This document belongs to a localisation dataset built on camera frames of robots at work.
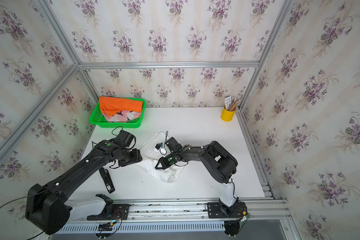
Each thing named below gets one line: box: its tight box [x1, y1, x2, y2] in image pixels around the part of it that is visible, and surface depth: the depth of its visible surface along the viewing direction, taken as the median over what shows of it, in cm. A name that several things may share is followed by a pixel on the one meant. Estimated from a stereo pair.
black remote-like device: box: [99, 167, 116, 194], surface depth 81 cm
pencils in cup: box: [224, 95, 240, 111], surface depth 107 cm
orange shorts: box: [99, 96, 143, 117], surface depth 110 cm
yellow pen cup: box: [220, 104, 236, 122], surface depth 110 cm
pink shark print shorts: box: [101, 110, 142, 122], surface depth 113 cm
